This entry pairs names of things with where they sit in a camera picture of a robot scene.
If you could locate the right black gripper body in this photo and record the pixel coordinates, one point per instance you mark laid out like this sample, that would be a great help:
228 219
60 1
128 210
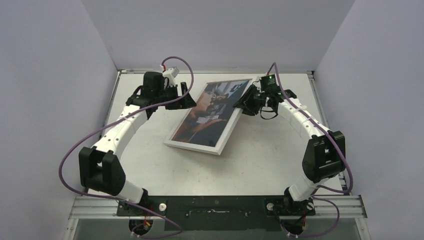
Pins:
252 98

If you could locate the printed photo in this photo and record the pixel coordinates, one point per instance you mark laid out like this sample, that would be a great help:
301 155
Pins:
208 116

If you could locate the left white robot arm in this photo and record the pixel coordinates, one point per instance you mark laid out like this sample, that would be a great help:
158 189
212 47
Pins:
100 167

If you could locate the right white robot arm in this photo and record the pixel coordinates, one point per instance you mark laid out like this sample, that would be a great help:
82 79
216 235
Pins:
324 155

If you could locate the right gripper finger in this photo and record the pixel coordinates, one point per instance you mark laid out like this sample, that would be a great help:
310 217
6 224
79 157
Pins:
249 98
249 110

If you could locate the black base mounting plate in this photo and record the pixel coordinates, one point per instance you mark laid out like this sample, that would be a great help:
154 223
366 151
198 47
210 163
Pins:
230 213

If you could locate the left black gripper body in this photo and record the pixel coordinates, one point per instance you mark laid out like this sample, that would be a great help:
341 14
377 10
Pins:
169 93

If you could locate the white wooden picture frame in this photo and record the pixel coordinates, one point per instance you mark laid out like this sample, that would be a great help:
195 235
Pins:
198 147

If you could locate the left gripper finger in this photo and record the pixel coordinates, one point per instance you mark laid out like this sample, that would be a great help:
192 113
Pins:
186 102
184 90

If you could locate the aluminium rail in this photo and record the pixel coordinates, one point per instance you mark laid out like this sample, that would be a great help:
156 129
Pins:
350 207

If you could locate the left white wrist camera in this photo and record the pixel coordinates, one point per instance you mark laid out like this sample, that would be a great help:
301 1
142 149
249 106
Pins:
171 73

